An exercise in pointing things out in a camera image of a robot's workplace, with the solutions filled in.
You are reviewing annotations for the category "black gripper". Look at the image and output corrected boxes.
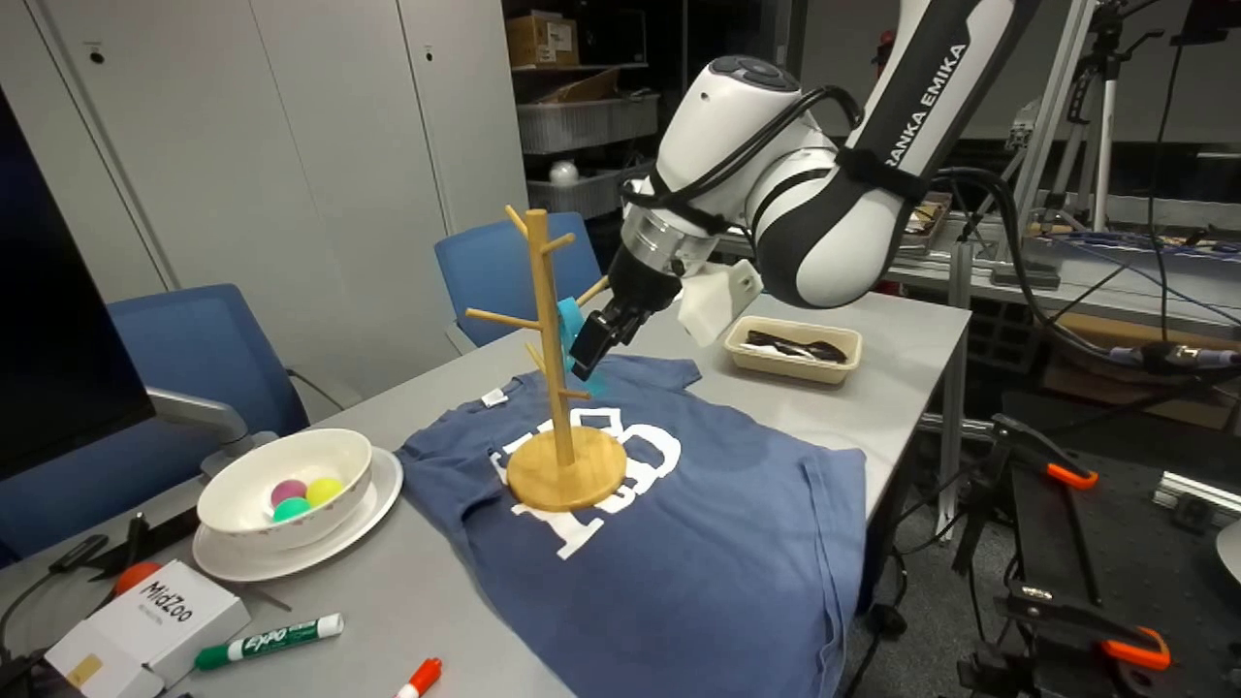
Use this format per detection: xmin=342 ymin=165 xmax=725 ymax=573
xmin=566 ymin=244 xmax=688 ymax=385

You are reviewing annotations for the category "wooden mug tree stand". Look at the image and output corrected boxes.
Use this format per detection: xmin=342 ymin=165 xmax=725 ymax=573
xmin=460 ymin=200 xmax=632 ymax=516

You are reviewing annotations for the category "black plastic cutlery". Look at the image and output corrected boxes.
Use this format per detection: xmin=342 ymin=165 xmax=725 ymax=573
xmin=744 ymin=326 xmax=854 ymax=368

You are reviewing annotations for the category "beige plastic tray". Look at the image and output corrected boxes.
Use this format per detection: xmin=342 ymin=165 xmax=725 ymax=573
xmin=720 ymin=309 xmax=866 ymax=390

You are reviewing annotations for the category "blue printed t-shirt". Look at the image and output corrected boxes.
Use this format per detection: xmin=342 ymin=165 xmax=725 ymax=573
xmin=396 ymin=351 xmax=868 ymax=698

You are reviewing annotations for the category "white plate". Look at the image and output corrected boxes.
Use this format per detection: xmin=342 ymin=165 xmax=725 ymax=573
xmin=190 ymin=447 xmax=407 ymax=587

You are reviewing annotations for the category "brown cardboard box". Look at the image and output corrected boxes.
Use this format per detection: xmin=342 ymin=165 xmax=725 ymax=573
xmin=505 ymin=8 xmax=581 ymax=71

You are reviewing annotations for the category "red whiteboard marker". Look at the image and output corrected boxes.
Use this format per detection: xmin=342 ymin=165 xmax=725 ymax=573
xmin=391 ymin=654 xmax=445 ymax=698

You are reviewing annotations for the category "white bowl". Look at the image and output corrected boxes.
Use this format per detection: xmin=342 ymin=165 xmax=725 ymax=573
xmin=195 ymin=428 xmax=378 ymax=544

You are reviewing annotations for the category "blue chair with armrest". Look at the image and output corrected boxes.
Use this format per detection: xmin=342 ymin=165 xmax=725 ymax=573
xmin=0 ymin=283 xmax=315 ymax=563

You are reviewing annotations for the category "green whiteboard marker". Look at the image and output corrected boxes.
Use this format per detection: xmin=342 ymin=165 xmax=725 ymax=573
xmin=190 ymin=610 xmax=350 ymax=675

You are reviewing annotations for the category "orange marker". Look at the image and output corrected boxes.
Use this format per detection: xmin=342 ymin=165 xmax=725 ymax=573
xmin=109 ymin=556 xmax=168 ymax=600

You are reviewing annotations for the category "white cardboard box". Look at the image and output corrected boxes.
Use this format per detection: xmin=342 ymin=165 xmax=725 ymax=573
xmin=37 ymin=558 xmax=252 ymax=698

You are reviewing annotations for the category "grey metal tripod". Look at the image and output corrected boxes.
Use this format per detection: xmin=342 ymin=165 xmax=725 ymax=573
xmin=1003 ymin=0 xmax=1129 ymax=292

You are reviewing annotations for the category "black computer monitor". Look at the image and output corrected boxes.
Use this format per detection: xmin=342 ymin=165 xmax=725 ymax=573
xmin=0 ymin=90 xmax=157 ymax=485

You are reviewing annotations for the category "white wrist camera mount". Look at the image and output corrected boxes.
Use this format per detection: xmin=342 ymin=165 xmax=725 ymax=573
xmin=672 ymin=257 xmax=767 ymax=348

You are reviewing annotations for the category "orange handled clamp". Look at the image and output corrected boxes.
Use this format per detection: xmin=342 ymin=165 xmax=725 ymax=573
xmin=1003 ymin=582 xmax=1178 ymax=675
xmin=994 ymin=411 xmax=1105 ymax=495

